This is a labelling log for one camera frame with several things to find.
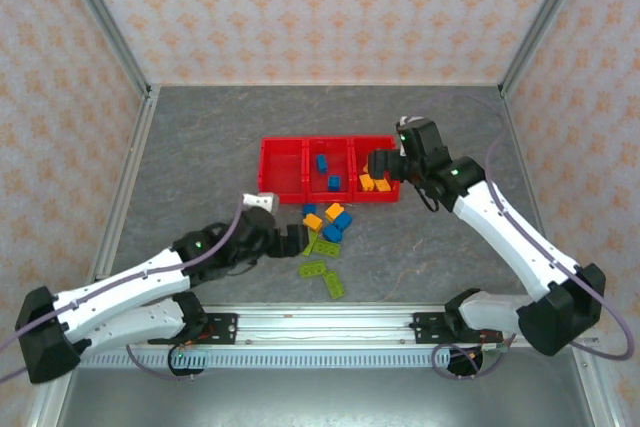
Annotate black mounting plate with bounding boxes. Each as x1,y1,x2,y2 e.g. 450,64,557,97
411,312,449,346
202,312,239,346

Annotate brushed metal panel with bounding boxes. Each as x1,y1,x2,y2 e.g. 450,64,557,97
29,346,619,427

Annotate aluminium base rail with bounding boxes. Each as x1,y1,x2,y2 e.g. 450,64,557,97
79,303,600,351

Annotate slotted grey cable duct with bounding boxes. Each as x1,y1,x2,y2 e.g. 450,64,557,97
79,348,484,369

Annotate aluminium side rail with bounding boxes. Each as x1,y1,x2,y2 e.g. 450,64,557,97
89,85,162,281

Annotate aluminium corner post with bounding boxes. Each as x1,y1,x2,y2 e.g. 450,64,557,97
498,0,599,97
53,0,152,96

